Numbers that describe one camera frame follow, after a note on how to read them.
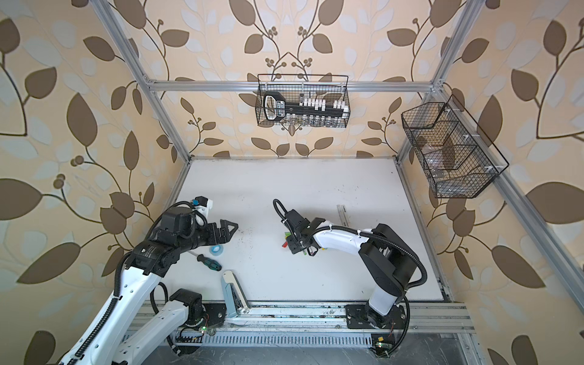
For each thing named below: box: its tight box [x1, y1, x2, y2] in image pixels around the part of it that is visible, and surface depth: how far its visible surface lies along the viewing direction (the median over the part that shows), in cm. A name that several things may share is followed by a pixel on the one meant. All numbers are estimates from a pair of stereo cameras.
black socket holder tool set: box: [263, 92, 350, 121], surface depth 84 cm
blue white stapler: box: [221, 269, 251, 318], surface depth 78 cm
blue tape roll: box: [209, 244, 225, 257], surface depth 91 cm
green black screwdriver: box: [188, 250, 223, 272], surface depth 86 cm
